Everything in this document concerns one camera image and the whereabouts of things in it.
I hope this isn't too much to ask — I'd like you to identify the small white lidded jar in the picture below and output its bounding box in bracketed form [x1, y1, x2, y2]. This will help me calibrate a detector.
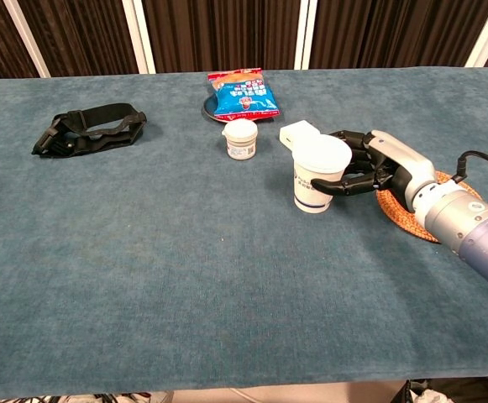
[221, 118, 259, 161]

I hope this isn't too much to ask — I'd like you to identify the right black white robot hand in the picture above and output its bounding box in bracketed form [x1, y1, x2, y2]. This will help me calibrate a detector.
[310, 128, 438, 212]

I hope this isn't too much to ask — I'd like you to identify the black strap harness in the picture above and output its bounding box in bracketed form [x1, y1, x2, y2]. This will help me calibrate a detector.
[31, 102, 148, 159]

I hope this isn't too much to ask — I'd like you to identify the white paper cup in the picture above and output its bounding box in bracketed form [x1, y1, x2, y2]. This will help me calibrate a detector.
[291, 133, 353, 214]

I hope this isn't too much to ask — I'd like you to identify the teal tablecloth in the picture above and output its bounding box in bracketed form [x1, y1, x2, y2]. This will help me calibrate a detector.
[0, 66, 488, 400]

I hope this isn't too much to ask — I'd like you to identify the white power adapter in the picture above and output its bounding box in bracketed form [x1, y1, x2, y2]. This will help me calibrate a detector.
[279, 120, 322, 151]

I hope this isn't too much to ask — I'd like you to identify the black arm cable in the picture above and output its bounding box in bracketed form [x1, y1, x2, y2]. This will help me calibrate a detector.
[455, 150, 488, 184]

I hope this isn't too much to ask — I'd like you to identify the white frame post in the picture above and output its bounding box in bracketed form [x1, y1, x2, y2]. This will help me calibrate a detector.
[464, 0, 488, 69]
[293, 0, 321, 71]
[121, 0, 157, 75]
[3, 0, 52, 79]

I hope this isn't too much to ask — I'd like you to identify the round woven orange coaster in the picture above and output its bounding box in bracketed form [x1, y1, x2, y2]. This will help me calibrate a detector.
[375, 170, 484, 244]

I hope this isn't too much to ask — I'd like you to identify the black floor cable tangle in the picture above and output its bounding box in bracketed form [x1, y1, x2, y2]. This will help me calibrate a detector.
[27, 391, 173, 403]

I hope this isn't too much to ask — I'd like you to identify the blue red snack bag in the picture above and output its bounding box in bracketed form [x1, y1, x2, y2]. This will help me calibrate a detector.
[207, 68, 281, 123]

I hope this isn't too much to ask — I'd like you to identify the black storage bin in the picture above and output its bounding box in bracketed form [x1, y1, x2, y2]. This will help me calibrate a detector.
[394, 376, 488, 403]

